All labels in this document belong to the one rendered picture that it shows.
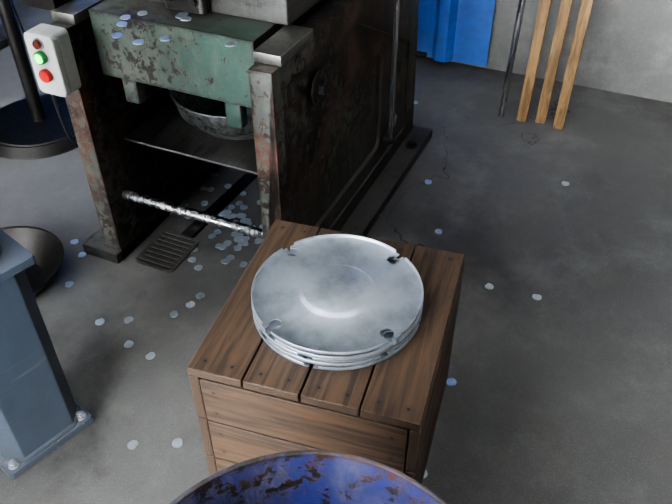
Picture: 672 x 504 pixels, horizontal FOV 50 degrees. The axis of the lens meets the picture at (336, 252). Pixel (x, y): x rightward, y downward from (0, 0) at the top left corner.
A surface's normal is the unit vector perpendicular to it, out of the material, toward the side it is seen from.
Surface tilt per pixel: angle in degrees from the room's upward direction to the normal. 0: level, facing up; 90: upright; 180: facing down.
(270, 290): 0
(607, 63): 90
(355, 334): 0
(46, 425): 87
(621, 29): 90
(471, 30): 90
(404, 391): 0
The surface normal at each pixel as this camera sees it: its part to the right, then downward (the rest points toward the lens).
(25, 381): 0.75, 0.43
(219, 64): -0.41, 0.59
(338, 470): -0.18, 0.61
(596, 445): 0.00, -0.76
